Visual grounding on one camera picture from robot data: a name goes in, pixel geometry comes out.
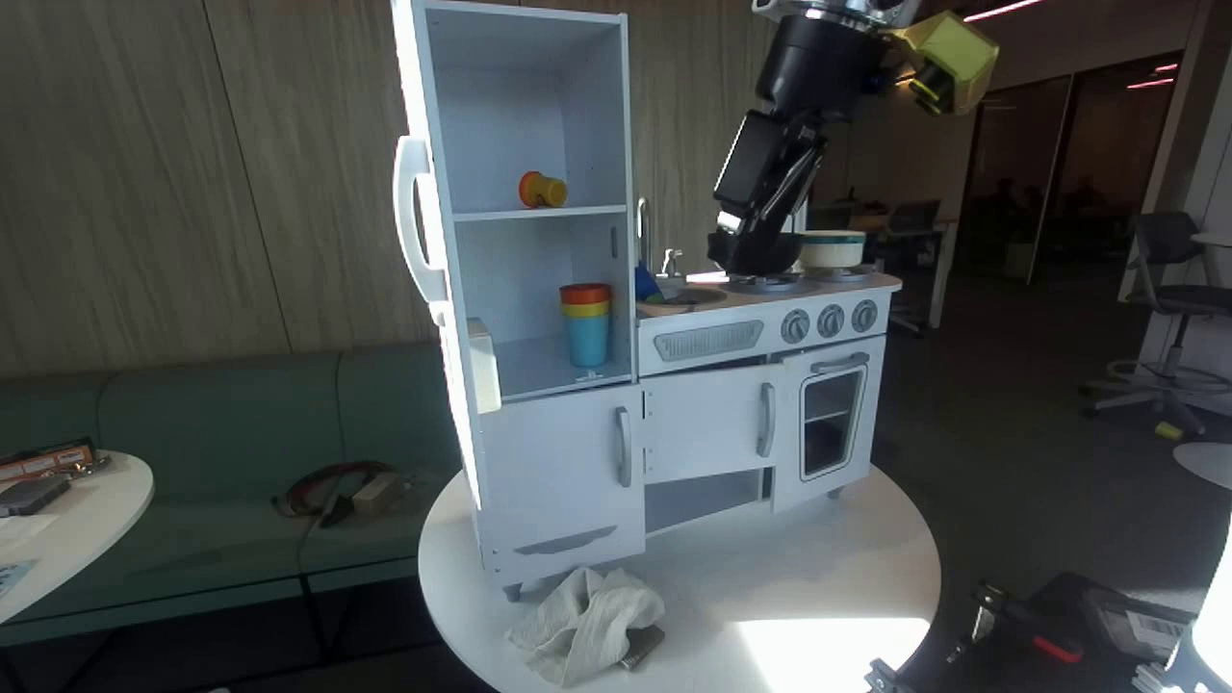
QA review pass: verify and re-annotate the red ceiling light strip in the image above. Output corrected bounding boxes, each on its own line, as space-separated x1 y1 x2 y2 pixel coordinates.
959 0 1049 28
1122 58 1187 94

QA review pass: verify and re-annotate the black cooking pot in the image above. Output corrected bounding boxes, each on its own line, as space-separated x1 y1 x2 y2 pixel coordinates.
707 232 805 280

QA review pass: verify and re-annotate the green sofa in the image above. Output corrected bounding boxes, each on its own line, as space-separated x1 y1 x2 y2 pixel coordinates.
0 339 469 650

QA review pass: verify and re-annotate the dark office chair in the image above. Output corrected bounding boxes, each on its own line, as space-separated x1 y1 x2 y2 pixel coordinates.
1080 207 1232 442

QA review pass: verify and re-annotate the white kitchen drawer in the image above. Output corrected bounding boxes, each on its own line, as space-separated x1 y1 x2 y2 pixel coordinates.
480 506 650 592

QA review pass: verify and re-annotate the crumpled white cloth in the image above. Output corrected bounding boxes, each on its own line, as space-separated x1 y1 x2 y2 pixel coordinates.
498 563 675 693

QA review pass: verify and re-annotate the black flat device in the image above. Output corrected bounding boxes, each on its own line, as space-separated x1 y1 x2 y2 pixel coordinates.
0 474 79 519

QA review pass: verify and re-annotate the white side table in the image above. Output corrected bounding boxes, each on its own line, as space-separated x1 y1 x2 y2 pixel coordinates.
0 445 159 630

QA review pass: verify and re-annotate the blue cup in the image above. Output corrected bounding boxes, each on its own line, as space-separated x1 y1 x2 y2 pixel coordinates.
633 259 666 309

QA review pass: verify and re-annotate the small white cabinet door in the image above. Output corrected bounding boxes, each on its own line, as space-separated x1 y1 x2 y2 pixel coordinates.
636 363 790 487

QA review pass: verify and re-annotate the tall white cabinet door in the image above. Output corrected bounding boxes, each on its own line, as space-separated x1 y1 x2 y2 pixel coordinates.
387 0 507 514

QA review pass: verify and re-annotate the white oven door with window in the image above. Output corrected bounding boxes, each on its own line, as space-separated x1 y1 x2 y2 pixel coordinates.
775 329 888 513

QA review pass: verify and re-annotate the brown flat item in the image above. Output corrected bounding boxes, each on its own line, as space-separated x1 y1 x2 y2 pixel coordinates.
0 437 108 491

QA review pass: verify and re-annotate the white pot with teal stripe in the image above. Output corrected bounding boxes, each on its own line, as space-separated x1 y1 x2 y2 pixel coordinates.
795 224 872 277

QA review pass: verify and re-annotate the yellow-green wrist block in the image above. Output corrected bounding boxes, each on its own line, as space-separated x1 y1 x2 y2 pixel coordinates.
888 8 1005 123

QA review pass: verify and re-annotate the white toy kitchen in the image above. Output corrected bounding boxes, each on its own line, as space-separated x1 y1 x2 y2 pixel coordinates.
387 0 904 609

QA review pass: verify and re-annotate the dark bag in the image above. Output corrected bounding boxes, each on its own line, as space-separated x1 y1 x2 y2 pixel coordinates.
270 458 430 532

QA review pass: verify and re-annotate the small white round table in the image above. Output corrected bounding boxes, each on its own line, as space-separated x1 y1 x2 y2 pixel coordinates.
1171 437 1232 491

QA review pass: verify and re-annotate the white door with grey handle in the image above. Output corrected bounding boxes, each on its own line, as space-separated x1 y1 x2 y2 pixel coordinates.
473 381 650 536

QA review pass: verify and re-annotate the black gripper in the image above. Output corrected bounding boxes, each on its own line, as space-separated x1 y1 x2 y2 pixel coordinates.
707 103 832 262

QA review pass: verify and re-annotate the stack of colourful cups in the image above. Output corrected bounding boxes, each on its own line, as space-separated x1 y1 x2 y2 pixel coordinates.
560 280 615 378

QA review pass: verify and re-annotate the orange toy food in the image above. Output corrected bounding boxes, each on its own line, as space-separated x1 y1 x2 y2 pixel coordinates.
517 165 571 212

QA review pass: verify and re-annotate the black equipment with cables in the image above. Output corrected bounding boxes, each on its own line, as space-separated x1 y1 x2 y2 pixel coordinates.
867 567 1214 693

